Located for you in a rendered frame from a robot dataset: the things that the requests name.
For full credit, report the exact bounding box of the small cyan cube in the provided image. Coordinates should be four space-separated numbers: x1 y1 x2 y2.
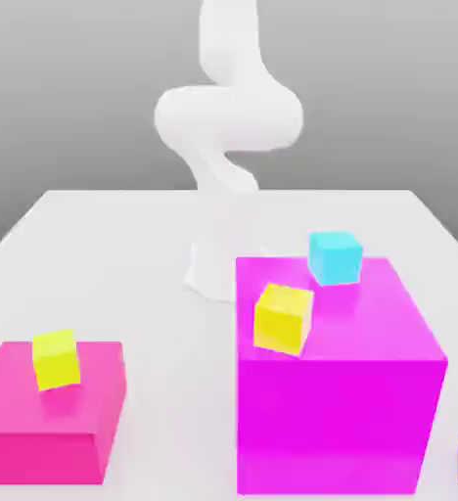
307 230 364 288

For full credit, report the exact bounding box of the small lime yellow cube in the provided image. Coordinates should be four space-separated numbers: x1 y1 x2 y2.
31 329 82 392

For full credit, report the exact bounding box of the large magenta box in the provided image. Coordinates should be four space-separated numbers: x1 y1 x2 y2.
235 255 449 497

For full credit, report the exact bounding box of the large pink box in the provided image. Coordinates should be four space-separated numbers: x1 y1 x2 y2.
0 341 127 486

